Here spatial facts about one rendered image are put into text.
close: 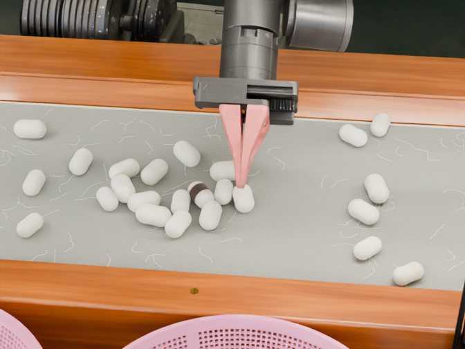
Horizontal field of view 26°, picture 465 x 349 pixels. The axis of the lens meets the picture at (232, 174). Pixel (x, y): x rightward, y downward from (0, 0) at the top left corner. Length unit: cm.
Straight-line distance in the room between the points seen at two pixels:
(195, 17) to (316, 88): 80
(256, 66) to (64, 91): 32
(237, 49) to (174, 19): 73
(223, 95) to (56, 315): 26
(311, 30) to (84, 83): 33
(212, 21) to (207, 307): 111
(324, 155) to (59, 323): 37
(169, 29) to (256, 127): 74
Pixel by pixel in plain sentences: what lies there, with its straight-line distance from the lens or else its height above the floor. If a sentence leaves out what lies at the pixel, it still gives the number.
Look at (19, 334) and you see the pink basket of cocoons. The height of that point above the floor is 76.
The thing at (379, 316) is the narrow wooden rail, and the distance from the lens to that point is 90.
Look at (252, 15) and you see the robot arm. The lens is 100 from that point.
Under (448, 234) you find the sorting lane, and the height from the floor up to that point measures 74.
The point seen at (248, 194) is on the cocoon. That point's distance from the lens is 103.
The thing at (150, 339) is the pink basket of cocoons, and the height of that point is 77.
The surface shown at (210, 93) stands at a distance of 97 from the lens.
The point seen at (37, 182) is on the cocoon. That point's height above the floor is 76.
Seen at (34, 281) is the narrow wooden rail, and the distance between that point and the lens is 94.
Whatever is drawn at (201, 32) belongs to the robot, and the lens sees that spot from 191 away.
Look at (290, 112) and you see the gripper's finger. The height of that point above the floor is 84.
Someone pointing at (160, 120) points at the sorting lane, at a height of 74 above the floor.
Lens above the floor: 139
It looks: 37 degrees down
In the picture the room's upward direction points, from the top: straight up
